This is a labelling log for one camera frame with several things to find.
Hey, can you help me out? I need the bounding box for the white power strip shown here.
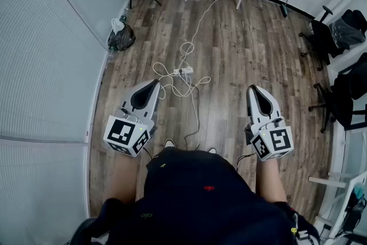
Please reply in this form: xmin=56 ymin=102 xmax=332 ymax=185
xmin=173 ymin=66 xmax=194 ymax=76

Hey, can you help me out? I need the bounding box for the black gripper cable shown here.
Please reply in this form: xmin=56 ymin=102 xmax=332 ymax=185
xmin=236 ymin=153 xmax=257 ymax=172
xmin=142 ymin=147 xmax=155 ymax=161

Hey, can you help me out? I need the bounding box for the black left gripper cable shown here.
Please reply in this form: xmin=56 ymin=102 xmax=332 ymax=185
xmin=142 ymin=147 xmax=155 ymax=161

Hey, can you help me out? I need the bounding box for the black floor cable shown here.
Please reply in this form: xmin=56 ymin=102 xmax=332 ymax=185
xmin=183 ymin=85 xmax=201 ymax=151

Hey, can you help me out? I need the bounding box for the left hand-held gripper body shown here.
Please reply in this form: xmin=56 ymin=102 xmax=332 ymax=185
xmin=103 ymin=100 xmax=158 ymax=157

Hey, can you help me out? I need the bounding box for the person's right forearm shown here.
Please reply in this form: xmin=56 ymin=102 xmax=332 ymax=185
xmin=254 ymin=159 xmax=288 ymax=204

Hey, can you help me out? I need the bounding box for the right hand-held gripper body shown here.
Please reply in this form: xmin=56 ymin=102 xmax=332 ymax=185
xmin=244 ymin=116 xmax=294 ymax=162

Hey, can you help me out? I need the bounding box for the clear plastic bag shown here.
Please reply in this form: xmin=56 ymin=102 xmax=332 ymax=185
xmin=329 ymin=17 xmax=366 ymax=50

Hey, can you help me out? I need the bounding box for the black office chair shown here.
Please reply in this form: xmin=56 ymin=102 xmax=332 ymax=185
xmin=308 ymin=52 xmax=367 ymax=134
xmin=298 ymin=5 xmax=349 ymax=72

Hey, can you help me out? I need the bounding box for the white desk frame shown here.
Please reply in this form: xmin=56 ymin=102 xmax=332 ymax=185
xmin=308 ymin=170 xmax=367 ymax=242

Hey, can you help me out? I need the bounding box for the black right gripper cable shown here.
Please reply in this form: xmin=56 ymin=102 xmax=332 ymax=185
xmin=236 ymin=153 xmax=257 ymax=172

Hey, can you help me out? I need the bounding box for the black trash bag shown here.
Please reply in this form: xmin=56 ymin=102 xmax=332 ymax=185
xmin=107 ymin=23 xmax=136 ymax=52

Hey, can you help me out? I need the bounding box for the person's left forearm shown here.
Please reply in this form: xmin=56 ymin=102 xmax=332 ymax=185
xmin=106 ymin=151 xmax=142 ymax=205

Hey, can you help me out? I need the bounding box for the person's dark clothing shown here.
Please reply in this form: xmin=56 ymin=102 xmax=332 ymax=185
xmin=68 ymin=147 xmax=321 ymax=245

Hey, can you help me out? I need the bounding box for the white plastic bag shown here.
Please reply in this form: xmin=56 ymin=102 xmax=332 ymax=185
xmin=111 ymin=18 xmax=126 ymax=34

